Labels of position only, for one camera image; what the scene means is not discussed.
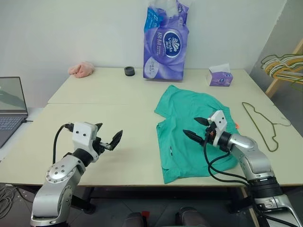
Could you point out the pink cloth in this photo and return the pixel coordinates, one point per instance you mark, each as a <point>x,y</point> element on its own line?
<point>81,69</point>

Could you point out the black table leg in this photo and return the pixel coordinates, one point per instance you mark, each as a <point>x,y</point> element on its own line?
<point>88,199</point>
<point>239,203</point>

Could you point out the dark green hanger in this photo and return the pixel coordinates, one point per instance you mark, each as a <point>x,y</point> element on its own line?
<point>296,85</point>

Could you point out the wooden clothes rack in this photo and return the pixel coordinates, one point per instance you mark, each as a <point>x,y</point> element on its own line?
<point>274,85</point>

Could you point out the rack of hangers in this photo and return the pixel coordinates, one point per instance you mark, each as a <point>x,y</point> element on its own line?
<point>285,75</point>

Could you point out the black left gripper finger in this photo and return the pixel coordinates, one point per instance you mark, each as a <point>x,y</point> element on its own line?
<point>117,140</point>
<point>99,126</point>

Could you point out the green shorts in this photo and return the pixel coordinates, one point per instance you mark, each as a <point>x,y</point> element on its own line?
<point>184,113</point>

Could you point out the grey laptop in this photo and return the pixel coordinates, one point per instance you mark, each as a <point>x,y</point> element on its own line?
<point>10,113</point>

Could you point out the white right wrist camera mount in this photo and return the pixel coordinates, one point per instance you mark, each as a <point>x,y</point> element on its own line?
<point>219,118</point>

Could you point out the small purple tissue box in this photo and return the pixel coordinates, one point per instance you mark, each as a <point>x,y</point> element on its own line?
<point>220,79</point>

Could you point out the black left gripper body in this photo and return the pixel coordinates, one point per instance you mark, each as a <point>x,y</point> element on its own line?
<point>104,145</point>

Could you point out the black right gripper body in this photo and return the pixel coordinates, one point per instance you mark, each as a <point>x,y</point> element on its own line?
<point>210,132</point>

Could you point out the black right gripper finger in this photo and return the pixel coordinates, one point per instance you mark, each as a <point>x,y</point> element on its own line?
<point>201,121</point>
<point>194,136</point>

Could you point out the dark rounded shape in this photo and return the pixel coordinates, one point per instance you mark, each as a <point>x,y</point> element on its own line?
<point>135,220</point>
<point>191,217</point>

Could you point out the black round cap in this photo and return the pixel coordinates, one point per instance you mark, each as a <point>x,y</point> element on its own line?
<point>129,71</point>

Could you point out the small red object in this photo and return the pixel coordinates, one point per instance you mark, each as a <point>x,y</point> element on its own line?
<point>145,214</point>

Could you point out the purple tissue multipack bag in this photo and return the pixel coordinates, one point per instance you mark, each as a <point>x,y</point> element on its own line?
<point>165,52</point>

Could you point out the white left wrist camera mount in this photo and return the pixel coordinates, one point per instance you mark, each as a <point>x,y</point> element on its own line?
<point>82,134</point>

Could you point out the yellow hanger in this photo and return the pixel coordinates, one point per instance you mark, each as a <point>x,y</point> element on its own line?
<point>272,67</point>

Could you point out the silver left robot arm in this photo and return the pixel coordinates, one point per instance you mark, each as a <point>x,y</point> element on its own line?
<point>56,176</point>

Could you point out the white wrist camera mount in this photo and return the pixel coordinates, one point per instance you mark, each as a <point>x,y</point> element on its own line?
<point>219,118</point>
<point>82,134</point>

